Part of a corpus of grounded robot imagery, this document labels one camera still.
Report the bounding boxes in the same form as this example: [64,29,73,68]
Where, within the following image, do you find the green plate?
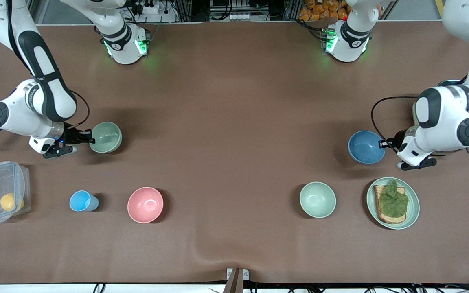
[366,177,420,230]

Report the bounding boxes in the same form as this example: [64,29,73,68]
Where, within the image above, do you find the green lettuce leaf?
[379,180,409,217]

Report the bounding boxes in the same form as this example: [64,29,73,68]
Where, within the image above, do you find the toasted bread slice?
[373,185,407,225]

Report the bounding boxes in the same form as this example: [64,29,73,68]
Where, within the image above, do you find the metal table clamp bracket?
[226,267,250,293]

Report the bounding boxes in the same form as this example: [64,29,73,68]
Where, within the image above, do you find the yellow lemon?
[0,192,25,212]

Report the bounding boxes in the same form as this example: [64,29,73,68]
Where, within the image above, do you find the pale mint bowl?
[299,181,337,219]

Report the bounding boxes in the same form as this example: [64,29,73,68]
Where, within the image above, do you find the large white power strip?
[135,0,166,15]

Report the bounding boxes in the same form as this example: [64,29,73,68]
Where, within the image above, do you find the sage green bowl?
[89,121,123,154]

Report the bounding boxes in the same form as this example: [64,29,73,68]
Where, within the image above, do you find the blue cup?
[69,190,99,212]

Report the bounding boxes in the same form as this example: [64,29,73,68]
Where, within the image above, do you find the blue bowl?
[348,130,386,165]

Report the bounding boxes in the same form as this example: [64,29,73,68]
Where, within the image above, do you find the orange snack bag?
[298,0,349,22]

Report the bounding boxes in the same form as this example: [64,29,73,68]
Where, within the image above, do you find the pink bowl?
[127,187,164,224]

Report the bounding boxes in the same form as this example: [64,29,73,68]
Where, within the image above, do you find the beige chrome toaster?
[412,80,469,157]

